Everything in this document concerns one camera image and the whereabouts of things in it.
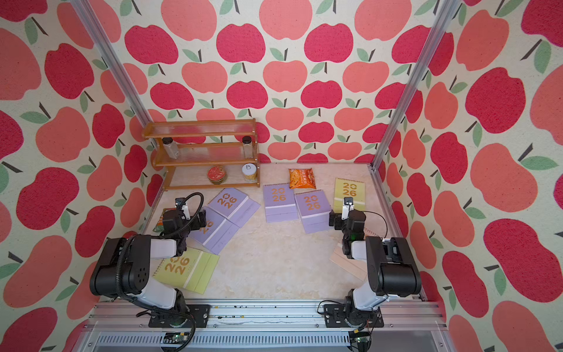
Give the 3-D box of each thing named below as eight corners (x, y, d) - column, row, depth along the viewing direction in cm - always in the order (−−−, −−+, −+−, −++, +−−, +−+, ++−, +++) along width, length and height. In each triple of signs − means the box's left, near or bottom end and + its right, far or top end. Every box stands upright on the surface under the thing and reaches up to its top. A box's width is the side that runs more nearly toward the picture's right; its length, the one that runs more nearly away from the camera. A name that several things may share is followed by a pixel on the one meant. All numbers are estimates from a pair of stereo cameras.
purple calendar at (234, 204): (208, 204, 107) (207, 202, 105) (228, 186, 115) (228, 183, 113) (241, 227, 99) (240, 225, 97) (260, 205, 107) (260, 203, 105)
